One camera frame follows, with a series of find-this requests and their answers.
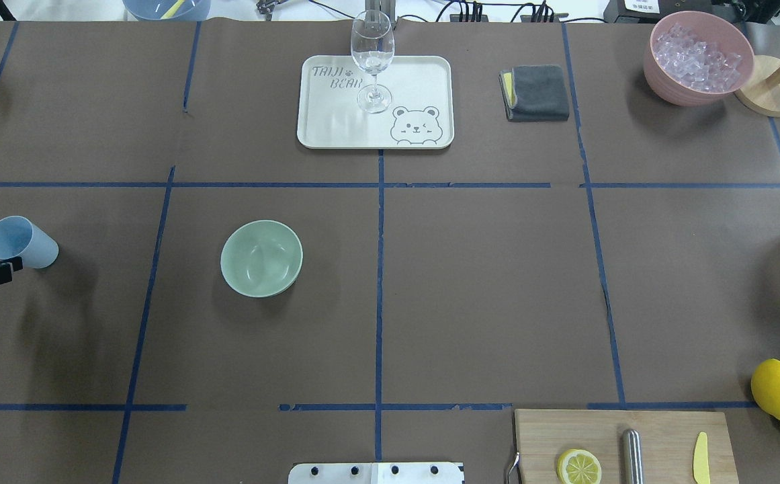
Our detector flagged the pink bowl of ice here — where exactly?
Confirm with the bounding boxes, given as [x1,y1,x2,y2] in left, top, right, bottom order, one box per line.
[644,10,754,106]

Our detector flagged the wooden cutting board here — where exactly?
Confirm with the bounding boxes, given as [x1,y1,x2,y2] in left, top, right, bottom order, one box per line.
[515,409,739,483]

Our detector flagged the wooden stand with round base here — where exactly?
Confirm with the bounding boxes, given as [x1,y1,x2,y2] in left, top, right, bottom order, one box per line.
[736,55,780,118]

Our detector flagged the grey folded cloth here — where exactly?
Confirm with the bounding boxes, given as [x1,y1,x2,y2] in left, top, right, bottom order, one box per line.
[499,65,570,122]

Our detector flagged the clear wine glass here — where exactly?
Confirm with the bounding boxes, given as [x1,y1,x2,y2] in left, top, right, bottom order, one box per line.
[350,9,395,114]

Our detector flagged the light blue plastic cup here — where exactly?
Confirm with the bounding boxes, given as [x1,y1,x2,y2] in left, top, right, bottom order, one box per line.
[0,216,59,269]

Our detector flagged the yellow lemon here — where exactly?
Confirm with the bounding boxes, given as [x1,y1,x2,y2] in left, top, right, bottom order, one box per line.
[750,358,780,421]

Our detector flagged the yellow plastic knife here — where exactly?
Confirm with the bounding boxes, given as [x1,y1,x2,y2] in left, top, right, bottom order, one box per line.
[693,431,710,484]

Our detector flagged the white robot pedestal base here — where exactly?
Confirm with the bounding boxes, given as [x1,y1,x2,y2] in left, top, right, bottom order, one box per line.
[288,460,466,483]

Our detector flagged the cream bear serving tray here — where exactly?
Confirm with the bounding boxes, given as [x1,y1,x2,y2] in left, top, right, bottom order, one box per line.
[297,55,455,149]

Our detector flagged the blue bowl with fork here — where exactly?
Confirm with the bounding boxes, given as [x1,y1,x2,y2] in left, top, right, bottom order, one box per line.
[122,1,212,22]

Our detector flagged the light green bowl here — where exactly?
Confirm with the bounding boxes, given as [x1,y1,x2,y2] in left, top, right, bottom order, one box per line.
[220,220,304,298]

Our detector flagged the steel cylinder muddler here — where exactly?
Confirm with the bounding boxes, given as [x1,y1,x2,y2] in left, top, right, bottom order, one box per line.
[622,428,644,484]

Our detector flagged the lemon half slice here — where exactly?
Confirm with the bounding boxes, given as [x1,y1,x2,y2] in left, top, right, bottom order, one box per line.
[555,448,603,483]

